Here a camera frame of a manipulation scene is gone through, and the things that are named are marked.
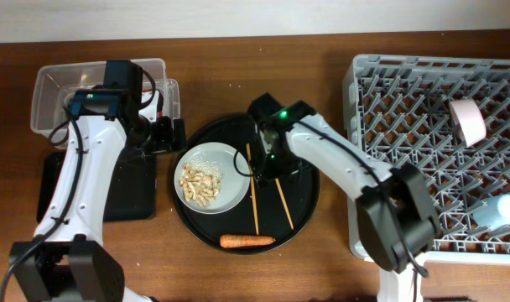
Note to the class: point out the round black serving tray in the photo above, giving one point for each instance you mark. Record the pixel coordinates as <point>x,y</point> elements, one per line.
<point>301,192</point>

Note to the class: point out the grey plate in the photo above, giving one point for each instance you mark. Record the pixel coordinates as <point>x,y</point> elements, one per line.
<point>234,178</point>

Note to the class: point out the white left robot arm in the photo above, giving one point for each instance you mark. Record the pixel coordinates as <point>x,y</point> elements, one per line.
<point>66,260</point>

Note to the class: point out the food scraps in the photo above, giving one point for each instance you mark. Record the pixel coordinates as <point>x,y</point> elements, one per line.
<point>200,183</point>

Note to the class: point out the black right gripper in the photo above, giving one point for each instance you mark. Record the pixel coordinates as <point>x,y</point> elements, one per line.
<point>266,166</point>

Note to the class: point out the pink bowl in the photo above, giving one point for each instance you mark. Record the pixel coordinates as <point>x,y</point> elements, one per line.
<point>467,116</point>

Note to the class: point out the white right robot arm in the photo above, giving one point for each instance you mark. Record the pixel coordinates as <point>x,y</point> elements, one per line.
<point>396,220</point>

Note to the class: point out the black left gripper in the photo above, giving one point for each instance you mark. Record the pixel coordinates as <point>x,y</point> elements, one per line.
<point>165,142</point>

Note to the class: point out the clear plastic bin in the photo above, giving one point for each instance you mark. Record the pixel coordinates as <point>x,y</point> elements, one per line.
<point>56,84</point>

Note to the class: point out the black rectangular tray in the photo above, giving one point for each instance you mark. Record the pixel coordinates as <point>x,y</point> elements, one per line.
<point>132,191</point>

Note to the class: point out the grey dishwasher rack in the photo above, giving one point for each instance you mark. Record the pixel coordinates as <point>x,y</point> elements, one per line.
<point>396,109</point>

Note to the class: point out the light blue cup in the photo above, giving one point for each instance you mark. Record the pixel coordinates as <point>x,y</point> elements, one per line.
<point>494,213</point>

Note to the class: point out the wooden chopstick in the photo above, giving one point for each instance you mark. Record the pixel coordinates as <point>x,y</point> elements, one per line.
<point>253,190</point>
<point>284,202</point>

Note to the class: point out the orange carrot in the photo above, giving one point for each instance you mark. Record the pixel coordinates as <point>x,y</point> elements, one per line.
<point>237,241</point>

